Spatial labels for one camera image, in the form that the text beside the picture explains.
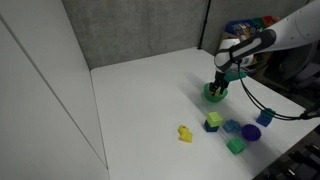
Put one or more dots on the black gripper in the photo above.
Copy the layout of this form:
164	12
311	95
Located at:
221	77

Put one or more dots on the green plastic bowl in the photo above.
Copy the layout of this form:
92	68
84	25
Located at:
215	97

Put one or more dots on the lime yellow block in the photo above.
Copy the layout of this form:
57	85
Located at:
215	118

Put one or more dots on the blue and green block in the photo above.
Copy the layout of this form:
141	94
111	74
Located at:
210	127

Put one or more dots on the light blue elephant toy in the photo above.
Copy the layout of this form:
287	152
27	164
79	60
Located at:
231	126

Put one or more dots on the purple spiky ball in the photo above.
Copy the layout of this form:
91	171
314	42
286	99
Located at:
251	132

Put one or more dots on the colourful toy box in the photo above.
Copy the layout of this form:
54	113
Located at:
246	30

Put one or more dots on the black stand pole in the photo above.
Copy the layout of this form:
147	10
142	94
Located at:
204	23

